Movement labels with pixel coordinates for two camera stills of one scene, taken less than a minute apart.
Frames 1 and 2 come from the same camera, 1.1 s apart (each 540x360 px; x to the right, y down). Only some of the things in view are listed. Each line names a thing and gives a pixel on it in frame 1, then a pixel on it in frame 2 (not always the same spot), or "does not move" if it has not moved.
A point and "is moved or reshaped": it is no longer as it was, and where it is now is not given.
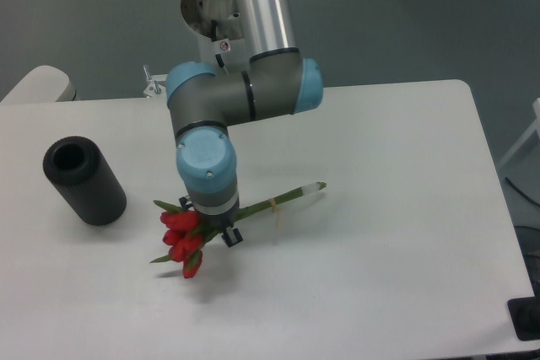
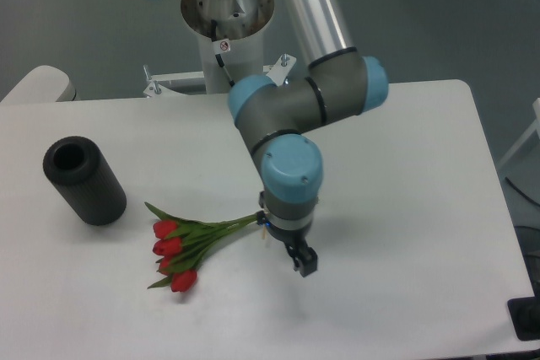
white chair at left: x=43 y=83 does not move
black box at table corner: x=525 y=315 does not move
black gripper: x=224 y=220 → x=304 y=256
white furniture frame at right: x=535 y=126 does not move
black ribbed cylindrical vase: x=78 y=169 does not move
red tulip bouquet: x=186 y=234 is moved or reshaped
